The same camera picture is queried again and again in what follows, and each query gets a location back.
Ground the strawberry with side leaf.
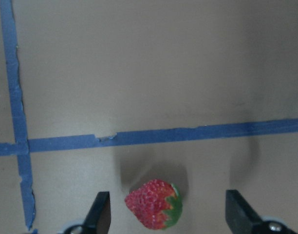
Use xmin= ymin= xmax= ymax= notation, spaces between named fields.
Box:
xmin=124 ymin=179 xmax=183 ymax=230

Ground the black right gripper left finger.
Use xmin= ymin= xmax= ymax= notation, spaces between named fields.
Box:
xmin=83 ymin=192 xmax=111 ymax=234

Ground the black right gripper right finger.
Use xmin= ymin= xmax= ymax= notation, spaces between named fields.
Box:
xmin=225 ymin=190 xmax=270 ymax=234

